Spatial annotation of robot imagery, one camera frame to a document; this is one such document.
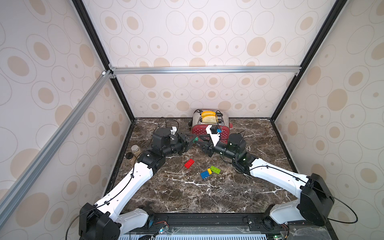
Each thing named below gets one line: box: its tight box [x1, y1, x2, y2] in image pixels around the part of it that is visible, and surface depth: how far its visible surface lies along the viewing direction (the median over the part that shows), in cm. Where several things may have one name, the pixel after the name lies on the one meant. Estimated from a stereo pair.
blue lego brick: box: [200, 170, 210, 179], surface depth 91 cm
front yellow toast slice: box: [201, 114, 217, 124], surface depth 95 cm
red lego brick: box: [184, 159, 195, 169], surface depth 96 cm
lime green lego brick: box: [210, 165, 221, 174], surface depth 94 cm
